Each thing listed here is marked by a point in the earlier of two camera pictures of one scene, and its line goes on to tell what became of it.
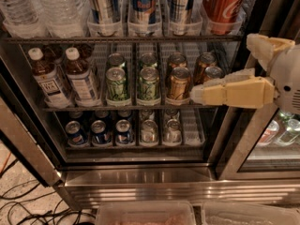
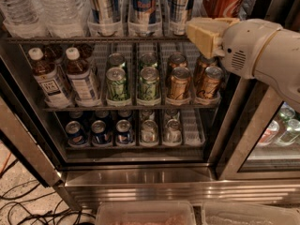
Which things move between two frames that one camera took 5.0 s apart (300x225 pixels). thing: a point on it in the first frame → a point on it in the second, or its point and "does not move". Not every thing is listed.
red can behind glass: x=273 y=127 does not move
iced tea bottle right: x=81 y=81 does not move
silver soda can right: x=172 y=131 does not move
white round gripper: x=288 y=77 → x=247 y=46
